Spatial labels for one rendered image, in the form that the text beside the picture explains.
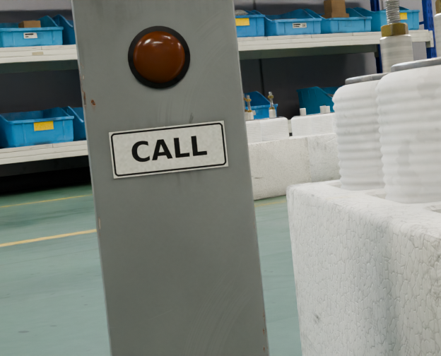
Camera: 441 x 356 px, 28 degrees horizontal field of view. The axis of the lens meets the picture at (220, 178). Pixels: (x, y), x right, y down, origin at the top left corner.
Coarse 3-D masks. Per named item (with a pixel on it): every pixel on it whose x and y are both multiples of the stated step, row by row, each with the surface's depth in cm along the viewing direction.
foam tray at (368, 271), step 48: (288, 192) 68; (336, 192) 58; (384, 192) 56; (336, 240) 52; (384, 240) 41; (432, 240) 34; (336, 288) 53; (384, 288) 42; (432, 288) 35; (336, 336) 55; (384, 336) 43; (432, 336) 35
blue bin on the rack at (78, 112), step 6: (66, 108) 518; (72, 108) 545; (78, 108) 547; (72, 114) 515; (78, 114) 547; (78, 120) 506; (78, 126) 510; (84, 126) 503; (78, 132) 511; (84, 132) 504; (78, 138) 513; (84, 138) 507
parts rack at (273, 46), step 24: (432, 24) 627; (0, 48) 472; (24, 48) 478; (48, 48) 485; (72, 48) 492; (240, 48) 546; (264, 48) 555; (288, 48) 565; (312, 48) 645; (336, 48) 656; (360, 48) 667; (432, 48) 627; (0, 72) 529; (288, 120) 565; (48, 144) 485; (72, 144) 492
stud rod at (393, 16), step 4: (388, 0) 62; (392, 0) 62; (396, 0) 62; (388, 4) 62; (392, 4) 62; (396, 4) 62; (388, 8) 62; (392, 8) 62; (396, 8) 62; (388, 12) 62; (392, 12) 62; (396, 12) 62; (388, 16) 62; (392, 16) 62; (396, 16) 62; (400, 16) 62; (388, 20) 62; (392, 20) 62; (396, 20) 62; (400, 20) 62; (388, 24) 62
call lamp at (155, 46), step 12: (144, 36) 38; (156, 36) 38; (168, 36) 38; (144, 48) 38; (156, 48) 38; (168, 48) 38; (180, 48) 38; (144, 60) 38; (156, 60) 38; (168, 60) 38; (180, 60) 38; (144, 72) 38; (156, 72) 38; (168, 72) 38
